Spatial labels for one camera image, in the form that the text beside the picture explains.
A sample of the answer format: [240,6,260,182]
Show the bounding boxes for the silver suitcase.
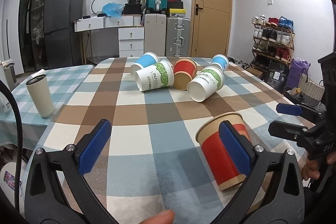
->
[165,17,190,57]

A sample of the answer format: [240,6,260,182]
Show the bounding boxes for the beige suitcase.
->
[144,14,166,56]

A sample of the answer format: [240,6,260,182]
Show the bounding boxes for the wooden door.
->
[190,0,233,57]

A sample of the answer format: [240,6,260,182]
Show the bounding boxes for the red kraft paper cup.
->
[195,112,251,191]

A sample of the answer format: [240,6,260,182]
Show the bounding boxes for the checkered tablecloth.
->
[13,57,311,223]

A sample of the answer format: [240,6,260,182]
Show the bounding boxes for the woven basket bag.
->
[298,69,325,107]

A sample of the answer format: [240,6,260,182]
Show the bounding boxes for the white green cup front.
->
[187,66,224,102]

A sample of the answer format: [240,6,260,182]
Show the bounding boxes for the white green cup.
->
[135,60,174,92]
[187,66,224,102]

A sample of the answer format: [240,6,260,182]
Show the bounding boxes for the person's left hand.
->
[140,210,175,224]

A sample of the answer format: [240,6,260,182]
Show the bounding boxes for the stacked shoe boxes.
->
[167,0,186,18]

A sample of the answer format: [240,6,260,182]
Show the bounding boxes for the person's right hand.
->
[302,151,336,181]

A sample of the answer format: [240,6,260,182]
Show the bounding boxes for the black cable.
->
[0,79,24,212]

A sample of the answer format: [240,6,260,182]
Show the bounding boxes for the white drawer desk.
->
[74,15,145,64]

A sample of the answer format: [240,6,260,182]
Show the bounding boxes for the blue cup at rear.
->
[130,52,159,79]

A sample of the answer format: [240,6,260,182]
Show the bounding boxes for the dark glass cabinet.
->
[18,0,49,72]

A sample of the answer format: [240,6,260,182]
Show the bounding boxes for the shoe rack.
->
[252,14,295,71]

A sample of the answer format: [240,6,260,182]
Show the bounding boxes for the blue cup with cartoon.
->
[210,54,229,72]

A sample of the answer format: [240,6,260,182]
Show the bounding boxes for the beige tumbler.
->
[26,75,55,118]

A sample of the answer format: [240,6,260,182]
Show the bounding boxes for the white green cup rear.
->
[135,60,174,92]

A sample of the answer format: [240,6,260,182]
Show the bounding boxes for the black refrigerator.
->
[44,0,83,69]

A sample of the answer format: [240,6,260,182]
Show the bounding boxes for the black bag on desk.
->
[122,0,142,15]

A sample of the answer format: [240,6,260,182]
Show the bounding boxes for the purple bag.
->
[285,57,310,88]

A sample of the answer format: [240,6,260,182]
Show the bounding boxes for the blue plastic bag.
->
[102,2,124,18]

